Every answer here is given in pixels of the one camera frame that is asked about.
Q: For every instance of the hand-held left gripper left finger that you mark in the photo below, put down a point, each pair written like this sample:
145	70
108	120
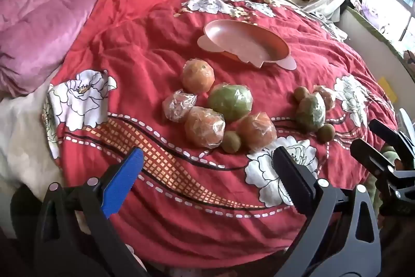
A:
124	179

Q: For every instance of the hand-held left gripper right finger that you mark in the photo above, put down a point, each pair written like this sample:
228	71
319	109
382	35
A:
293	173

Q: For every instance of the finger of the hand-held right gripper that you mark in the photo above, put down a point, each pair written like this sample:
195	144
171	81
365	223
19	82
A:
389	134
373	155

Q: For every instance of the brown kiwi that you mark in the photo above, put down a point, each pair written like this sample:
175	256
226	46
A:
326	133
300	93
231	142

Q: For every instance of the plastic-wrapped green citrus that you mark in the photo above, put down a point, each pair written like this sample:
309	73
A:
230	101
310	113

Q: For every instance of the small plastic-wrapped orange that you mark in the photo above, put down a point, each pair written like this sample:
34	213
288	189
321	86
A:
179	105

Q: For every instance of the large plastic-wrapped orange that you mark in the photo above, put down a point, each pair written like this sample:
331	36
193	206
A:
197	75

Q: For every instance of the pink plastic bowl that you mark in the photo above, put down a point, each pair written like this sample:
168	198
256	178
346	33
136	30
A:
246	40

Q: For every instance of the yellow flat item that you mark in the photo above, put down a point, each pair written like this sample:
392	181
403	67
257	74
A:
385	88

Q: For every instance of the brown patterned cushion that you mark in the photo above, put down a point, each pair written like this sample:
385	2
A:
409	57

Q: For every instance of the beige window ledge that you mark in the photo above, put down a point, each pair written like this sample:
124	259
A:
360	37

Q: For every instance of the pale purple cloth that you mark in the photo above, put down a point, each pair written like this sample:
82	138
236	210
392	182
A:
368	11

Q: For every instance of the red floral quilt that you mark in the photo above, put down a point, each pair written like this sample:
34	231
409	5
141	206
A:
129	53

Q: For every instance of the pink quilt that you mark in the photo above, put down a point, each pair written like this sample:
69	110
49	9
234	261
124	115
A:
39	30

